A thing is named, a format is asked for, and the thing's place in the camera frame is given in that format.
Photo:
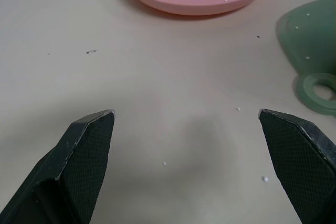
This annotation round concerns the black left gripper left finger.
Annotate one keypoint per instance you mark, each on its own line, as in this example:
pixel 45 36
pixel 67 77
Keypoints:
pixel 71 171

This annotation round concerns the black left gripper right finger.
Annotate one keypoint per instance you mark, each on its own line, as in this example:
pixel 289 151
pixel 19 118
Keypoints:
pixel 302 166

